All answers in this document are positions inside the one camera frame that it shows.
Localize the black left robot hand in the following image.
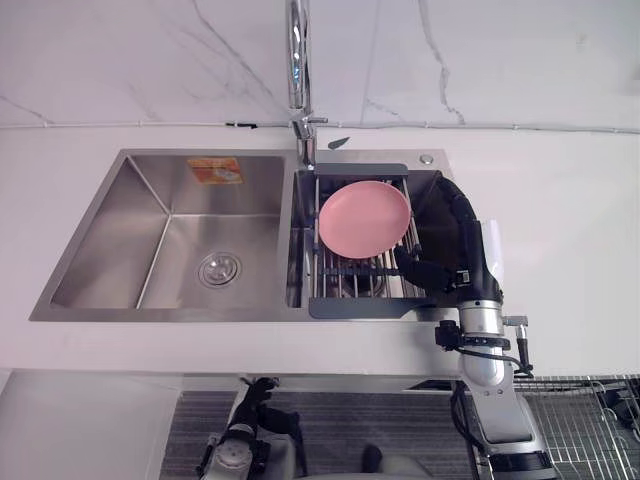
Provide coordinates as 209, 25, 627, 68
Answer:
229, 376, 302, 439

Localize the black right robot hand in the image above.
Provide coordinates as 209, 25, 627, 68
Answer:
396, 171, 504, 306

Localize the grey steel sink drying rack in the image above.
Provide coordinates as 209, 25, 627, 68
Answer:
307, 162, 442, 320

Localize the white cabinet door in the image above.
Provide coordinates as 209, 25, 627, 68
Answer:
0, 368, 182, 480

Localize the stainless steel double sink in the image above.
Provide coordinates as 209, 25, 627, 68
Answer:
28, 148, 460, 324

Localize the grey ribbed floor mat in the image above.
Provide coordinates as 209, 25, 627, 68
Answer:
158, 388, 474, 480

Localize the pink round plate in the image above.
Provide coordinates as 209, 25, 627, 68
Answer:
318, 180, 414, 262

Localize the round steel drain strainer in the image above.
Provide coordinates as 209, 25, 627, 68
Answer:
197, 251, 244, 289

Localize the chrome kitchen faucet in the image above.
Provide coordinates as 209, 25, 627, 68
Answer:
285, 0, 329, 169

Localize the orange product sticker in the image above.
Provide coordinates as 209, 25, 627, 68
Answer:
186, 157, 245, 185

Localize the black wrist cable with plug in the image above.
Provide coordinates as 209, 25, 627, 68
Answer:
501, 313, 536, 377

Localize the steel wire dishwasher rack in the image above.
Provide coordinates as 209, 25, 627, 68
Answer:
513, 373, 640, 480

